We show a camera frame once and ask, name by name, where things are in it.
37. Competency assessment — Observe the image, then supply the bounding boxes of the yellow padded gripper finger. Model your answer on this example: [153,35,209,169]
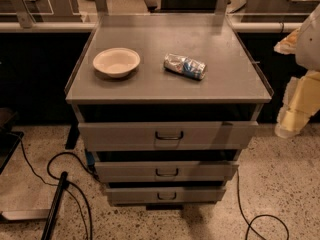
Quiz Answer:
[274,29,300,55]
[275,71,320,139]

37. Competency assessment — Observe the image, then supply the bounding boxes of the grey drawer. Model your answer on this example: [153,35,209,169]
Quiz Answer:
[107,186,225,206]
[78,121,258,151]
[95,161,238,183]

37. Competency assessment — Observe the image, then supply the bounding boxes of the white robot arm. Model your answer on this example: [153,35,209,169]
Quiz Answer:
[274,6,320,139]

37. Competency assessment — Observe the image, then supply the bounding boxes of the grey bottom drawer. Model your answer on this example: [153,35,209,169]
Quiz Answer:
[107,186,225,206]

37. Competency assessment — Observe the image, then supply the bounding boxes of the grey drawer cabinet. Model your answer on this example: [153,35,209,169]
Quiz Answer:
[64,13,274,212]

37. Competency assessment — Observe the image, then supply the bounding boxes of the grey top drawer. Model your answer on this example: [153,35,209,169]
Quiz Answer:
[78,121,258,151]

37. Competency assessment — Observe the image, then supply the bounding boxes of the crushed silver blue can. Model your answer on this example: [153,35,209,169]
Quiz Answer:
[163,53,206,80]

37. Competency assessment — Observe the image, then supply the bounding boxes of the white paper bowl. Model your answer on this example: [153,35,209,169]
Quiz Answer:
[93,48,140,78]

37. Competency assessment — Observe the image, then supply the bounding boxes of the black metal bar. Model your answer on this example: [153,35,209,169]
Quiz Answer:
[41,171,68,240]

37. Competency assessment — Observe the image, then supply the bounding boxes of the black cable right floor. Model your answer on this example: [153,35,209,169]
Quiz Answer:
[235,170,290,240]

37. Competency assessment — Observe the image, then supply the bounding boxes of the black cable floor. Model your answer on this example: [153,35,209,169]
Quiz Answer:
[13,133,98,240]
[235,170,290,240]

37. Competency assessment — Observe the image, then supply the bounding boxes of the white horizontal rail pipe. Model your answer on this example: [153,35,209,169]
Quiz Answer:
[0,22,301,33]

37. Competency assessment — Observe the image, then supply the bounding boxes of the black cable left floor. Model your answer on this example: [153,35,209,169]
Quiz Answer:
[13,133,98,240]

